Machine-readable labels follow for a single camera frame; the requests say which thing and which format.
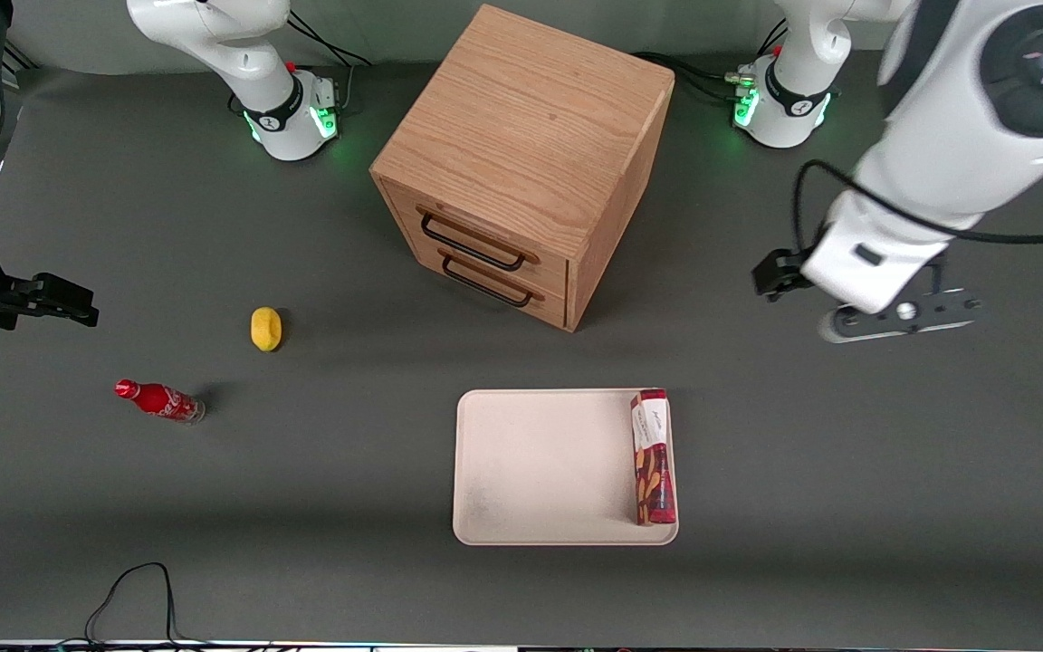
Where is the red cookie box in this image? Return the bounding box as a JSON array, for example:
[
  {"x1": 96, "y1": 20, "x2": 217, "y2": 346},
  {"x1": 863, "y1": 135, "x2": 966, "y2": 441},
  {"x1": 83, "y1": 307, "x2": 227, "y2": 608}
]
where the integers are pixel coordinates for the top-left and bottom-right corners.
[{"x1": 629, "y1": 388, "x2": 677, "y2": 528}]

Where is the yellow lemon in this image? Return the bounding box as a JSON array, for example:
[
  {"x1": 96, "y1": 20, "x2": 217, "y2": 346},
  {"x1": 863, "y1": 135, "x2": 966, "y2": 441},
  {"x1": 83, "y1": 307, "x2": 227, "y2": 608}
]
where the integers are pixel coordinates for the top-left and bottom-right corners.
[{"x1": 251, "y1": 307, "x2": 283, "y2": 352}]

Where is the oak wooden drawer cabinet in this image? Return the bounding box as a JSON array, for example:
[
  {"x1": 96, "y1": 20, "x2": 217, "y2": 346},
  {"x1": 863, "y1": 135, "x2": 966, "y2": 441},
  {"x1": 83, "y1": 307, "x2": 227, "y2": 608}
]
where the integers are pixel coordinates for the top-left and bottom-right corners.
[{"x1": 369, "y1": 4, "x2": 676, "y2": 334}]

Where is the black looped table cable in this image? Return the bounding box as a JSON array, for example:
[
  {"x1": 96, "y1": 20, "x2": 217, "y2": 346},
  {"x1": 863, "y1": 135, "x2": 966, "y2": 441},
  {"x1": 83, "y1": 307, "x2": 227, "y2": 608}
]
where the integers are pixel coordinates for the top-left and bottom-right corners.
[{"x1": 82, "y1": 561, "x2": 215, "y2": 649}]

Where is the wooden drawer front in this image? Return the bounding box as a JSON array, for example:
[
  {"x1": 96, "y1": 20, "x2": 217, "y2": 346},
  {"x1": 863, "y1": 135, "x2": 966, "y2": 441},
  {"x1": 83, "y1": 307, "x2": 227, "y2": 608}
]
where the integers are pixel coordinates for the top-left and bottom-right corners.
[
  {"x1": 380, "y1": 177, "x2": 570, "y2": 292},
  {"x1": 406, "y1": 237, "x2": 569, "y2": 330}
]

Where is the black arm base cable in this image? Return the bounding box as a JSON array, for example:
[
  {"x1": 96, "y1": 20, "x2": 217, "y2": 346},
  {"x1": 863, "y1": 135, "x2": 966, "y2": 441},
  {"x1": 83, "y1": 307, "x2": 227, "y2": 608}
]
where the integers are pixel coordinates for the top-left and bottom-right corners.
[
  {"x1": 632, "y1": 18, "x2": 790, "y2": 103},
  {"x1": 286, "y1": 9, "x2": 374, "y2": 115}
]

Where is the red cola bottle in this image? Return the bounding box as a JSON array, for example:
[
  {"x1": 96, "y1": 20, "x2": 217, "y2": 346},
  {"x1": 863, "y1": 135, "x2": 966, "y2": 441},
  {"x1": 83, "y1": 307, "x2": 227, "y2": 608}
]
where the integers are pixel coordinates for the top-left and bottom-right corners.
[{"x1": 114, "y1": 379, "x2": 206, "y2": 425}]

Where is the cream plastic tray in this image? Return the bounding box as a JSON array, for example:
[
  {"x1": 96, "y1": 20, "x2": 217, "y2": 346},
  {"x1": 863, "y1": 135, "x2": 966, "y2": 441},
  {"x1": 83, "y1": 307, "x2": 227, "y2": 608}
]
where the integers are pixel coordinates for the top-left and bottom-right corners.
[{"x1": 452, "y1": 388, "x2": 680, "y2": 547}]

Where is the black left arm base cable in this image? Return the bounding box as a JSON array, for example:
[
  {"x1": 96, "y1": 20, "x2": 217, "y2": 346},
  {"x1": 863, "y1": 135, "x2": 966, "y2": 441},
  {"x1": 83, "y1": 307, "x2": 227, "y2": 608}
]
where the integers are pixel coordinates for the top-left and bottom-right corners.
[{"x1": 632, "y1": 18, "x2": 790, "y2": 103}]

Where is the black right arm base cable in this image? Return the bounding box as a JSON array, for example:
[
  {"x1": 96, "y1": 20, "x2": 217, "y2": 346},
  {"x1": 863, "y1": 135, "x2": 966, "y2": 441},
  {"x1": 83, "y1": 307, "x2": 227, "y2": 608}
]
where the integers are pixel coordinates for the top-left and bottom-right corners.
[{"x1": 286, "y1": 9, "x2": 374, "y2": 115}]

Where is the black metal drawer handle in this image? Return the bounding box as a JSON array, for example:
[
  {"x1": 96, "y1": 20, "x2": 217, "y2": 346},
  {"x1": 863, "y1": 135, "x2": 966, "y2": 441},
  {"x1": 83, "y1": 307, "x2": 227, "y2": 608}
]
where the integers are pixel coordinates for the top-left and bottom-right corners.
[
  {"x1": 439, "y1": 251, "x2": 546, "y2": 309},
  {"x1": 418, "y1": 209, "x2": 541, "y2": 273}
]

